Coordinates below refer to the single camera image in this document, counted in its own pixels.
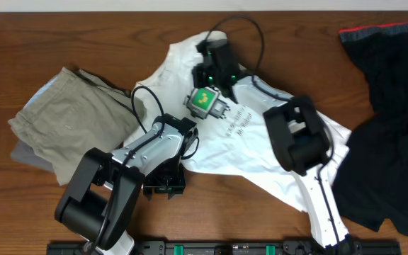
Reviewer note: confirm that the black garment red trim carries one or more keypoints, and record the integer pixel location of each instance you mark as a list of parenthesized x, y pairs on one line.
[(371, 185)]

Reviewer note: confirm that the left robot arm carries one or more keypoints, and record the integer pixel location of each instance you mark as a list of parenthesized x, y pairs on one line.
[(101, 196)]

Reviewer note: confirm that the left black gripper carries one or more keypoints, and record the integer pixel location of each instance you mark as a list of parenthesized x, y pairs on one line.
[(153, 187)]

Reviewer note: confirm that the folded grey garment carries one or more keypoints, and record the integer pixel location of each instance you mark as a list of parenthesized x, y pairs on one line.
[(24, 154)]

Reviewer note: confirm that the folded khaki trousers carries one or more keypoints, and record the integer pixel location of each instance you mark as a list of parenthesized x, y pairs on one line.
[(72, 113)]

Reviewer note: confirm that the white printed t-shirt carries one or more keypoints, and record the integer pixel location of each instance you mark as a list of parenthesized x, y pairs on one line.
[(234, 142)]

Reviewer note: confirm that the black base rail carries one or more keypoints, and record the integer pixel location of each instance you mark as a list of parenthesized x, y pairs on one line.
[(287, 247)]

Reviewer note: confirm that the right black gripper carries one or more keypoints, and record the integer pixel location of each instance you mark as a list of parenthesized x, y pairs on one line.
[(197, 72)]

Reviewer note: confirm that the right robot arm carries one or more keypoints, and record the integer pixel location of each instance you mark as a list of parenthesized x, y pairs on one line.
[(301, 141)]

